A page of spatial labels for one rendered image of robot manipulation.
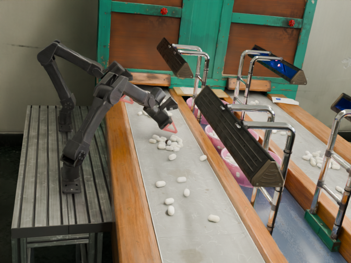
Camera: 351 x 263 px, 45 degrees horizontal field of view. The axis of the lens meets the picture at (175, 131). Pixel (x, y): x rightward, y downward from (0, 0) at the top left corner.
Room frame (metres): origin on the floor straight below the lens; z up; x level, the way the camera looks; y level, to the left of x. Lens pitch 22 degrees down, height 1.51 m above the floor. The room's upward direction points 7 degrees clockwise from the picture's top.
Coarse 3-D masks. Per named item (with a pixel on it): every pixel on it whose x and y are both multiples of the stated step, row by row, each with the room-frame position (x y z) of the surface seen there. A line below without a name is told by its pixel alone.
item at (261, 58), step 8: (240, 56) 2.29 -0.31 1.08; (256, 56) 2.14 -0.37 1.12; (264, 56) 2.15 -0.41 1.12; (272, 56) 2.17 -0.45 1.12; (240, 64) 2.28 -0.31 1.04; (240, 72) 2.28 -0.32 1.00; (248, 72) 2.14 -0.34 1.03; (240, 80) 2.24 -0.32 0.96; (248, 80) 2.14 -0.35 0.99; (248, 88) 2.13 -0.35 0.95; (248, 96) 2.14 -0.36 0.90; (232, 112) 2.28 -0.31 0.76; (240, 120) 2.14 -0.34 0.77
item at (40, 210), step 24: (48, 120) 2.09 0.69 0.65; (72, 120) 2.10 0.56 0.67; (24, 144) 1.73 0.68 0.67; (48, 144) 1.79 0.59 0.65; (96, 144) 1.86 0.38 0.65; (24, 168) 1.54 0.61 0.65; (48, 168) 1.56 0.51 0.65; (96, 168) 1.58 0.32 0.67; (24, 192) 1.33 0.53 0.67; (48, 192) 1.37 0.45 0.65; (96, 192) 1.41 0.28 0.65; (24, 216) 1.18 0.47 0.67; (48, 216) 1.22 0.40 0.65; (72, 216) 1.21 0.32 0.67; (96, 216) 1.23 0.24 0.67
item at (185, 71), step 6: (162, 42) 2.37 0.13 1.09; (168, 42) 2.28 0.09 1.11; (156, 48) 2.42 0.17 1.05; (162, 48) 2.29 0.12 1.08; (168, 48) 2.20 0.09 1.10; (162, 54) 2.21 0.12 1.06; (168, 54) 2.12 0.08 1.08; (174, 54) 2.04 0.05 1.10; (168, 60) 2.06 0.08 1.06; (174, 60) 1.98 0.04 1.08; (180, 60) 1.91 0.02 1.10; (174, 66) 1.91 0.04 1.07; (180, 66) 1.85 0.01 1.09; (186, 66) 1.83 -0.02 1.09; (174, 72) 1.86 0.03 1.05; (180, 72) 1.83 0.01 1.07; (186, 72) 1.83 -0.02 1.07
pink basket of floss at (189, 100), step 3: (189, 99) 2.41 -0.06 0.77; (186, 102) 2.34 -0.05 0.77; (189, 102) 2.41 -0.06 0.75; (225, 102) 2.44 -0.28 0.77; (189, 105) 2.29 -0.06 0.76; (195, 108) 2.25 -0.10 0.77; (195, 111) 2.27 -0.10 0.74; (195, 114) 2.28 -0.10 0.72; (195, 117) 2.28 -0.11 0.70; (204, 117) 2.25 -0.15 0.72; (201, 120) 2.30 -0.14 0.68; (204, 120) 2.25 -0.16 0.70; (201, 123) 2.27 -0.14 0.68; (204, 123) 2.26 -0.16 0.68; (207, 123) 2.26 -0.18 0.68
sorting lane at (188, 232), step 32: (160, 160) 1.58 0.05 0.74; (192, 160) 1.62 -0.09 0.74; (160, 192) 1.32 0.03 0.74; (192, 192) 1.35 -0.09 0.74; (224, 192) 1.38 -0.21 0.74; (160, 224) 1.12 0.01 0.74; (192, 224) 1.14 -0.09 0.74; (224, 224) 1.16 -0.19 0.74; (160, 256) 0.97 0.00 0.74; (192, 256) 0.98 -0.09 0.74; (224, 256) 1.00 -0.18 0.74; (256, 256) 1.02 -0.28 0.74
